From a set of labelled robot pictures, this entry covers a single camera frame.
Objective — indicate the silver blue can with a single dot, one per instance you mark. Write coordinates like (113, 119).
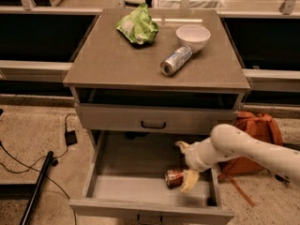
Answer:
(176, 60)

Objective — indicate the red coke can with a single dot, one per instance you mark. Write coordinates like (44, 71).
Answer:
(174, 177)

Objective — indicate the grey drawer cabinet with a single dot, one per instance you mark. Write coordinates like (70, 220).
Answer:
(110, 71)

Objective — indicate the black power adapter with cable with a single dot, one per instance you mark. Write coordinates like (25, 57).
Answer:
(70, 139)

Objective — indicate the green chip bag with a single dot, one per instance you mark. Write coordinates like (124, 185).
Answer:
(138, 26)

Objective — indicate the orange backpack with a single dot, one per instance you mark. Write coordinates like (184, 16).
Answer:
(260, 126)

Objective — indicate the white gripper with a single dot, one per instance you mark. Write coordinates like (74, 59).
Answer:
(194, 158)

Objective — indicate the closed grey drawer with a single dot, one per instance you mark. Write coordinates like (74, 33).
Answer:
(152, 119)

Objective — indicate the open grey drawer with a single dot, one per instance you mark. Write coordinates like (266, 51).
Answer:
(126, 180)

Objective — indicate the black pole on floor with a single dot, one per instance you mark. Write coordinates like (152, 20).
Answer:
(29, 209)

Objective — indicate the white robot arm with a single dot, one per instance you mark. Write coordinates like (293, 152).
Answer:
(227, 142)

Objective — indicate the white bowl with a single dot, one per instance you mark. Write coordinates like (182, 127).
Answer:
(194, 36)

